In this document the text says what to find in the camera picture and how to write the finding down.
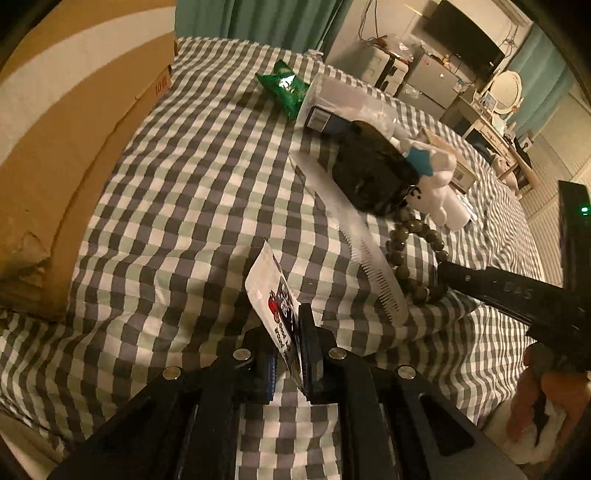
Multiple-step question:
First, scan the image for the small tan box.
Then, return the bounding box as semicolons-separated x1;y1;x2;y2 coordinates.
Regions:
418;127;476;193

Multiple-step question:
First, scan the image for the large cardboard box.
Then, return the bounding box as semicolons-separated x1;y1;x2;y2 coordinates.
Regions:
0;0;179;322

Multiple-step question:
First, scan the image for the grey mini fridge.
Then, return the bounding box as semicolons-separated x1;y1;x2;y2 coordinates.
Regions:
397;51;479;112

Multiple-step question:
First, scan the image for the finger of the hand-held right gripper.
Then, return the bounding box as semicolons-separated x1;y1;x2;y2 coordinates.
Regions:
436;261;500;306

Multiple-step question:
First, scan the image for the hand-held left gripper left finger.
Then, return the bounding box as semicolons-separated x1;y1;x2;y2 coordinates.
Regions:
46;328;279;480

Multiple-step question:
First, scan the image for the clear plastic container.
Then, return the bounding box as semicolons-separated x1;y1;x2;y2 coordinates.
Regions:
295;74;400;145

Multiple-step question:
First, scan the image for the white plush toy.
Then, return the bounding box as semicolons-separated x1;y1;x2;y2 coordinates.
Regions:
399;138;470;232

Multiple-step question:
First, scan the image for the black television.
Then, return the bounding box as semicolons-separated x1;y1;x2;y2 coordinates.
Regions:
422;0;507;84

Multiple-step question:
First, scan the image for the wooden dressing table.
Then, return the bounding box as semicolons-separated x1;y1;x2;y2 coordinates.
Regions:
438;97;537;186

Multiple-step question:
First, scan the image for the white oval mirror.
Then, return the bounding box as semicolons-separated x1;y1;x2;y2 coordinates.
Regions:
482;71;523;116

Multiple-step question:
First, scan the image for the green snack packet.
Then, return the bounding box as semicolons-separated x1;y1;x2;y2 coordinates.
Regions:
255;61;311;122

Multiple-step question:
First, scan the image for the brown bead bracelet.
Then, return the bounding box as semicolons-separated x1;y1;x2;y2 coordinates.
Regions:
387;208;451;305

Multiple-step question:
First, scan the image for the teal curtain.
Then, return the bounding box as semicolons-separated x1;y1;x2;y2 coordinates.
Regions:
496;23;571;139

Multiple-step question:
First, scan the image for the black pouch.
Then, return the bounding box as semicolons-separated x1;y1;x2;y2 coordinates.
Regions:
331;120;421;216

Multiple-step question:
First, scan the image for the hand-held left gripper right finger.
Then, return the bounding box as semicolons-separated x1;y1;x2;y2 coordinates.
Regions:
299;304;527;480

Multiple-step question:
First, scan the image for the green curtain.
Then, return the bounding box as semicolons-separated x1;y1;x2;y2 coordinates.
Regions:
175;0;352;54

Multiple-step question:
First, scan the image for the person's right hand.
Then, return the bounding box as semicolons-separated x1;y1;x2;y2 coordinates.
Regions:
510;344;591;435

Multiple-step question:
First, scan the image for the dark blue small box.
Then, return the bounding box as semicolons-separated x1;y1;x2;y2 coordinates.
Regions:
305;106;348;137

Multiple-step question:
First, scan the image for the white cabinet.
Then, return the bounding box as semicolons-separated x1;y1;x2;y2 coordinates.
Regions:
360;46;410;96

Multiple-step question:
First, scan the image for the white printed sachet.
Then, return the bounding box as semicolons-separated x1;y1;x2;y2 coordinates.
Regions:
245;240;308;388

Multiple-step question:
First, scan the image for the grey checkered cloth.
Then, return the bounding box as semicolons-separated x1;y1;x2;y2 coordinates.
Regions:
0;37;548;480

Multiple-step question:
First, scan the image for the white comb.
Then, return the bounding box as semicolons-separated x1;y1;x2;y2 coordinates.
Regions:
288;150;410;326

